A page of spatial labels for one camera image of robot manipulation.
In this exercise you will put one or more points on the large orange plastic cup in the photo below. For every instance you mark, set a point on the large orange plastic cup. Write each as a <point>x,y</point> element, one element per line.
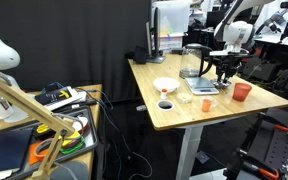
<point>242,92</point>

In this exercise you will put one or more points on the orange tape roll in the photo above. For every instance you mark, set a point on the orange tape roll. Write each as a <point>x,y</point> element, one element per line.
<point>34,154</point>

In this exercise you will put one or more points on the dark blue notebook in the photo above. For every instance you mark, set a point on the dark blue notebook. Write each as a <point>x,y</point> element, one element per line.
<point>5,150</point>

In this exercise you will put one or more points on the white ceramic bowl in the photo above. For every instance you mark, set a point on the white ceramic bowl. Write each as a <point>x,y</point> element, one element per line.
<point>166,84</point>

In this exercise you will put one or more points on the gray floor box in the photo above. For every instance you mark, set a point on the gray floor box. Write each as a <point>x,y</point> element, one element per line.
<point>202,156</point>

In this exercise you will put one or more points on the white desk leg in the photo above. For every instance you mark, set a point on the white desk leg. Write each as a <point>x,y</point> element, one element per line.
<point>188,150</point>

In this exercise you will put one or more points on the green yellow tape stack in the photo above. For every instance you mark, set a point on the green yellow tape stack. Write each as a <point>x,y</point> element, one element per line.
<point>73,145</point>

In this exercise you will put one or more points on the small orange plastic cup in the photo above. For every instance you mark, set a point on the small orange plastic cup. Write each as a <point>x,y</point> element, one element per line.
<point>206,105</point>

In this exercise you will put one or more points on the wooden lamp stand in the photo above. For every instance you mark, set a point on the wooden lamp stand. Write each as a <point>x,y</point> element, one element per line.
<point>24,101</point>

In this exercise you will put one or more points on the yellow black tape measure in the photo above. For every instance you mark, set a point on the yellow black tape measure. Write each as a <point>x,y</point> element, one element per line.
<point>44,129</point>

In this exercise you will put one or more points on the small black box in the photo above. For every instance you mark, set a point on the small black box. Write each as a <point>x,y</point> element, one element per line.
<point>140,55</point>

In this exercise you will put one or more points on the gray plastic tray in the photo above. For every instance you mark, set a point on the gray plastic tray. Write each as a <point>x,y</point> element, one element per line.
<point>92,133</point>

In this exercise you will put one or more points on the black curtain divider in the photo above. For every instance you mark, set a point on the black curtain divider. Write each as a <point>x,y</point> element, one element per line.
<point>67,40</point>

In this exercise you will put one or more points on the black perforated board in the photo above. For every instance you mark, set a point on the black perforated board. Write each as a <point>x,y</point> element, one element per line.
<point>270,145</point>

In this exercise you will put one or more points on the white digital kitchen scale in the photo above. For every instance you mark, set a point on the white digital kitchen scale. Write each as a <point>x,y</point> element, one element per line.
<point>200,85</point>

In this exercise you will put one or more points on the white red tape roll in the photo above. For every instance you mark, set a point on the white red tape roll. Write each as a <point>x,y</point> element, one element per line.
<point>81,123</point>

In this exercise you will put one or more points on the black yellow box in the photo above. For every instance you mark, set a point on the black yellow box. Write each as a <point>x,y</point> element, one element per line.
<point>54,95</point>

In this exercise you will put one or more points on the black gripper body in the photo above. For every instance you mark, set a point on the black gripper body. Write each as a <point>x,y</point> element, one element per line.
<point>230,60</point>

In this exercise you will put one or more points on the clear glass jar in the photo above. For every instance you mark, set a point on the clear glass jar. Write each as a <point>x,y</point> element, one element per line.
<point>184,99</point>

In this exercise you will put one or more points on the small white bottle orange cap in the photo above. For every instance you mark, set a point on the small white bottle orange cap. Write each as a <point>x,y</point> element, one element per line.
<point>164,94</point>

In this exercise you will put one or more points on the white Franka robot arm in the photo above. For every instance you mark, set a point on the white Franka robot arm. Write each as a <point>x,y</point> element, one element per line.
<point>237,33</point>

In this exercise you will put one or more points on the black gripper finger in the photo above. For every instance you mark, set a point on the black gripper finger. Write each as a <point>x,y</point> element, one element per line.
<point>220,74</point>
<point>229,74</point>

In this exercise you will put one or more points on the black computer monitor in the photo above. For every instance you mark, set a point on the black computer monitor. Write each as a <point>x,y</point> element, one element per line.
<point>156,33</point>

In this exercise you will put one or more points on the white power adapter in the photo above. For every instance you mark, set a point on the white power adapter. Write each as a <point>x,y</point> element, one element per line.
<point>141,107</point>

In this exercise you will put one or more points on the white flat box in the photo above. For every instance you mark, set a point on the white flat box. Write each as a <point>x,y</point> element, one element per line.
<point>79,97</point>

